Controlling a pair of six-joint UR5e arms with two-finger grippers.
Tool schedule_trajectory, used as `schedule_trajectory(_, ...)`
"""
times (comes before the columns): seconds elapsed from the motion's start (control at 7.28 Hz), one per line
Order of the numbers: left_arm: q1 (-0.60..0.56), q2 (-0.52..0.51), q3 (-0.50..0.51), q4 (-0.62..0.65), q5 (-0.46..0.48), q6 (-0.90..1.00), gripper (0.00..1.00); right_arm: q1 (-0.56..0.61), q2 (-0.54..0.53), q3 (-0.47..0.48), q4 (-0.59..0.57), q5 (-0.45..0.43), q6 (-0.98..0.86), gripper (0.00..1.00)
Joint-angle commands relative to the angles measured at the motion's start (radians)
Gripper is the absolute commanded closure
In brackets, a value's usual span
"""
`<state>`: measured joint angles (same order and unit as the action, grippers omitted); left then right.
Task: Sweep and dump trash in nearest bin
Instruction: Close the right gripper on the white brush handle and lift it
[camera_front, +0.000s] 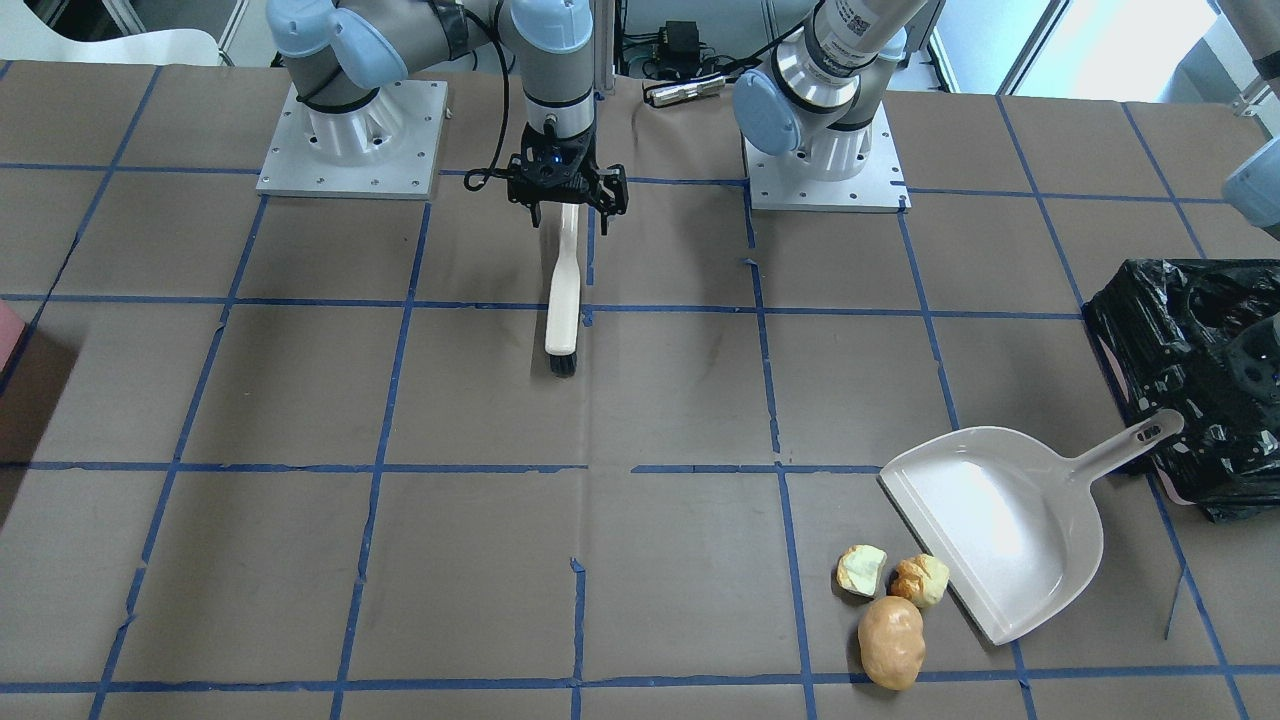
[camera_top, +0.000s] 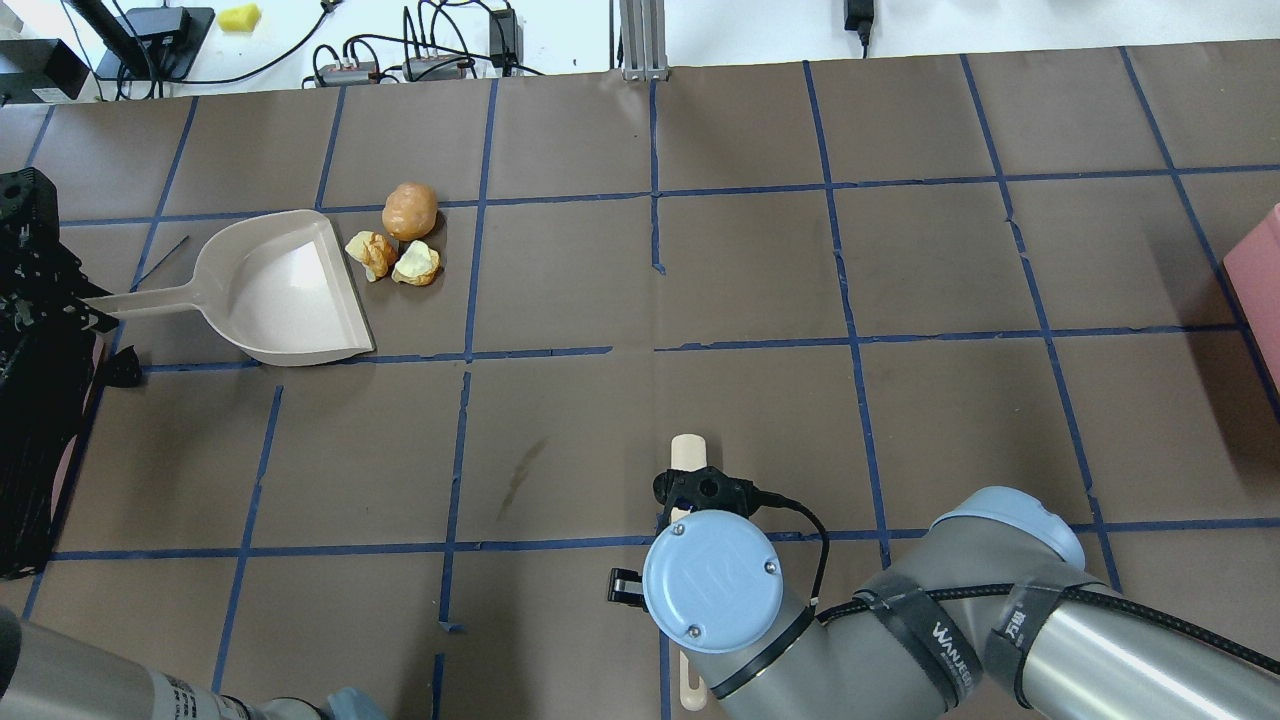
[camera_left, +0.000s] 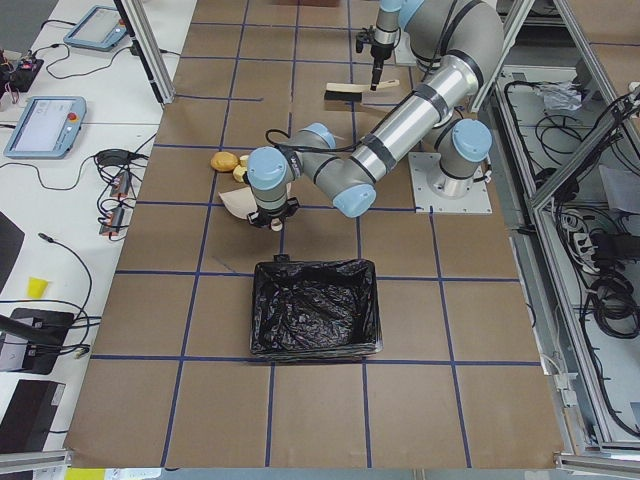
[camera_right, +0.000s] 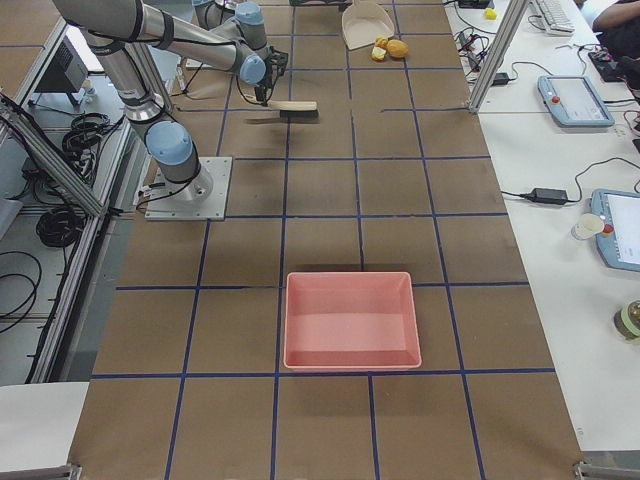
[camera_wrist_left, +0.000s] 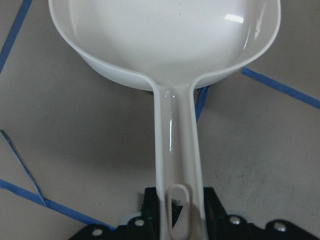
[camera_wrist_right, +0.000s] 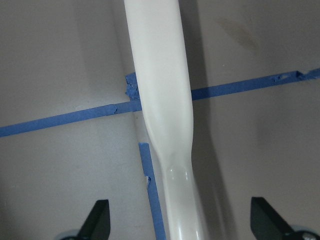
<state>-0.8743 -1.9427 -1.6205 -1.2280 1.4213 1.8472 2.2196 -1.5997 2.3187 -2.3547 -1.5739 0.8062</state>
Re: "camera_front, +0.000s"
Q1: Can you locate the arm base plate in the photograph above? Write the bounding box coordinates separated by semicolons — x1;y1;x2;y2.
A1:
256;79;449;201
742;102;913;213

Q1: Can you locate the beige hand brush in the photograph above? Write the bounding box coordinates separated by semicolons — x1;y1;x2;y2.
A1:
541;202;582;378

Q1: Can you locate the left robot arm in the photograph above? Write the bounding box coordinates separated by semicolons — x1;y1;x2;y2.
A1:
732;1;925;182

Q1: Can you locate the brown potato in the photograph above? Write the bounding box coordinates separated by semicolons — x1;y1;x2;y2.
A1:
858;596;925;691

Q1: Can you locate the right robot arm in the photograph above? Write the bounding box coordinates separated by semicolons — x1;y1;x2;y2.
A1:
257;1;628;223

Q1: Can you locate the black bag lined bin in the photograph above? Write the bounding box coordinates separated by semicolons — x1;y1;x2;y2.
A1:
1082;258;1279;521

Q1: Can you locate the pink plastic bin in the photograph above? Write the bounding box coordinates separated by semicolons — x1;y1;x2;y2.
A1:
0;300;27;375

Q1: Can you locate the apple core piece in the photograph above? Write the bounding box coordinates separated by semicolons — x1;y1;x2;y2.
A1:
835;544;888;598
888;553;951;609

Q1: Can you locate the beige plastic dustpan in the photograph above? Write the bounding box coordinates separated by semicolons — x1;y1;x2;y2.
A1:
879;409;1185;644

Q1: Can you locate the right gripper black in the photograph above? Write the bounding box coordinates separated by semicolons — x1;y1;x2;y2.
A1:
506;151;628;234

